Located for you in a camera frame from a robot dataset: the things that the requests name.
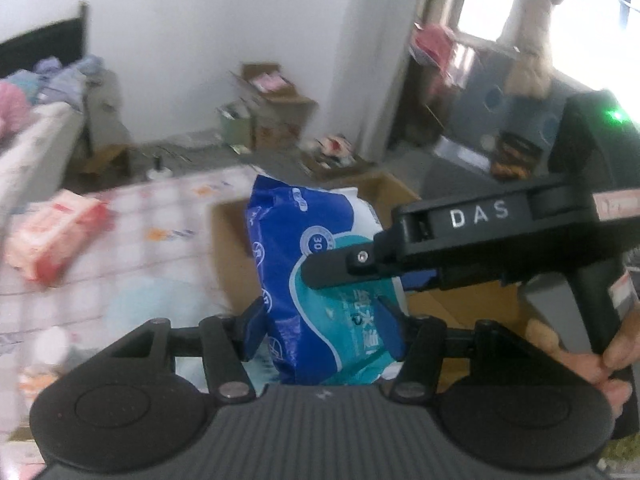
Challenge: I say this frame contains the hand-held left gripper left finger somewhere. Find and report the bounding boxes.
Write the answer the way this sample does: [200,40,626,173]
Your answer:
[107,300,267,403]

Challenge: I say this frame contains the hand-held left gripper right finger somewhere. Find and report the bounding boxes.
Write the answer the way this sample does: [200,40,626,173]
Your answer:
[377,297,548,403]

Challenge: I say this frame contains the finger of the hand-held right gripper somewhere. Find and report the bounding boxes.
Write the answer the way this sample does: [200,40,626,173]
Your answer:
[304,240,401,290]
[401,270,442,292]

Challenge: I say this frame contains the blue wet wipes pack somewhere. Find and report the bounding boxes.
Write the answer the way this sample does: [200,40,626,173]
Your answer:
[245,174,407,386]

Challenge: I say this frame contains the large brown cardboard box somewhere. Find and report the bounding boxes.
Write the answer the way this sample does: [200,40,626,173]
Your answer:
[209,172,541,386]

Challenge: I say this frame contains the person's right hand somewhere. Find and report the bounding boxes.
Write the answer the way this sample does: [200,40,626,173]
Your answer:
[527,310,640,411]

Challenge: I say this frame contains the dark snack bag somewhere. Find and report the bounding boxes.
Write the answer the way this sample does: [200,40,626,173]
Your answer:
[491,131,548,182]

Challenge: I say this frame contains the checked floral bed sheet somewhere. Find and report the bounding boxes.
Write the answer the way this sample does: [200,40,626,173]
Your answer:
[0,164,271,441]

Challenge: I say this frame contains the small open cardboard box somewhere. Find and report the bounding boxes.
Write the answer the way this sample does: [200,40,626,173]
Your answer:
[231,62,318,150]

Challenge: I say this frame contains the pink hanging clothes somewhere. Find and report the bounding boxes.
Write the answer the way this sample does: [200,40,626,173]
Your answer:
[412,22,458,78]

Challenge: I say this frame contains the white fluffy hanging garment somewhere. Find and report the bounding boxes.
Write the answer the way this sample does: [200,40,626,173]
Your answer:
[497,0,568,98]

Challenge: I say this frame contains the red wet wipes pack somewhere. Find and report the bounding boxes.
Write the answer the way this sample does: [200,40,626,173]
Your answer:
[4,189,112,287]

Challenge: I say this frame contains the window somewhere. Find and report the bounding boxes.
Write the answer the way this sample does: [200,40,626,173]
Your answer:
[457,0,640,96]

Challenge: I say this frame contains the pale blue clothes pile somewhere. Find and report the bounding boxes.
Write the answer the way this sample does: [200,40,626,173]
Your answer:
[0,55,108,111]

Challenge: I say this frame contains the black bed headboard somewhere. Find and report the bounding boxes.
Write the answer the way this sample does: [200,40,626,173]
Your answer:
[0,2,90,77]

